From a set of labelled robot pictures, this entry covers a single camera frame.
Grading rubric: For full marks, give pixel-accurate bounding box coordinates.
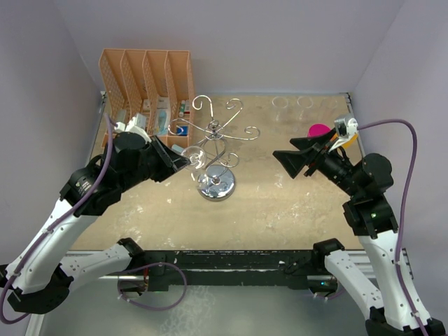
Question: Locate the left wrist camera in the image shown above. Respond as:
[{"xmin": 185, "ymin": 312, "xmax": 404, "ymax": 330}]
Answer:
[{"xmin": 114, "ymin": 113, "xmax": 151, "ymax": 143}]

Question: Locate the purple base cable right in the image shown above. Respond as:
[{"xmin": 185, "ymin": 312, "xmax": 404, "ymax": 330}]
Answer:
[{"xmin": 313, "ymin": 276, "xmax": 351, "ymax": 302}]

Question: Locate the orange perforated desk organizer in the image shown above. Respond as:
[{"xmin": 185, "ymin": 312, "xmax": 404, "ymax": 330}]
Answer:
[{"xmin": 99, "ymin": 48, "xmax": 196, "ymax": 148}]

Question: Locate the blue stapler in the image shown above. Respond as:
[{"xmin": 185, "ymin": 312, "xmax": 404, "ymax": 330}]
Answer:
[{"xmin": 171, "ymin": 144, "xmax": 184, "ymax": 156}]

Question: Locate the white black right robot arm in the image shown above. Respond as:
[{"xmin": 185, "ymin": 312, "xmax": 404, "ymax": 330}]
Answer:
[{"xmin": 273, "ymin": 130, "xmax": 447, "ymax": 335}]

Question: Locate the white glue stick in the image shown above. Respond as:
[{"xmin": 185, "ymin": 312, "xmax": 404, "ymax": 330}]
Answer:
[{"xmin": 178, "ymin": 100, "xmax": 186, "ymax": 118}]

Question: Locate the pink plastic wine glass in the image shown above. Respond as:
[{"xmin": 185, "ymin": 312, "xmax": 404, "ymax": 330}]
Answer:
[{"xmin": 307, "ymin": 123, "xmax": 331, "ymax": 137}]

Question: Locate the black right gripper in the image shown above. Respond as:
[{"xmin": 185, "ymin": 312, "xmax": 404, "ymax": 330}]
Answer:
[{"xmin": 273, "ymin": 126, "xmax": 362, "ymax": 197}]

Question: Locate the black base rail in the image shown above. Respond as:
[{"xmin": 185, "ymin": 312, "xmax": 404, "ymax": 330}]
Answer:
[{"xmin": 104, "ymin": 248, "xmax": 340, "ymax": 291}]

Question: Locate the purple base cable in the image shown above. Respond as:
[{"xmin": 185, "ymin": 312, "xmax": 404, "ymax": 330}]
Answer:
[
  {"xmin": 117, "ymin": 260, "xmax": 189, "ymax": 311},
  {"xmin": 313, "ymin": 276, "xmax": 351, "ymax": 302}
]

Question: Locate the orange plastic wine glass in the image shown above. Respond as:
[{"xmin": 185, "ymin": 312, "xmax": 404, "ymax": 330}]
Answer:
[{"xmin": 342, "ymin": 134, "xmax": 358, "ymax": 149}]

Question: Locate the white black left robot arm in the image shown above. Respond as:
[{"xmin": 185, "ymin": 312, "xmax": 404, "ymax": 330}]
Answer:
[{"xmin": 1, "ymin": 132, "xmax": 190, "ymax": 314}]

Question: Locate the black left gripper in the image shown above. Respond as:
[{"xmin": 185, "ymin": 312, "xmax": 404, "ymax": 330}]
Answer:
[{"xmin": 119, "ymin": 135, "xmax": 190, "ymax": 193}]

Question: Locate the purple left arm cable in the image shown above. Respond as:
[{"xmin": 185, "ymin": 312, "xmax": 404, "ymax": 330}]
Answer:
[{"xmin": 0, "ymin": 112, "xmax": 115, "ymax": 323}]

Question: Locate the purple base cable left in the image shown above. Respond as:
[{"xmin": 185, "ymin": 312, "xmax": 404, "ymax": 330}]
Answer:
[{"xmin": 117, "ymin": 260, "xmax": 189, "ymax": 311}]

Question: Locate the chrome wire wine glass rack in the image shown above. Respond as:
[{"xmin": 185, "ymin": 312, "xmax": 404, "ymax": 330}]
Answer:
[{"xmin": 167, "ymin": 94, "xmax": 260, "ymax": 202}]

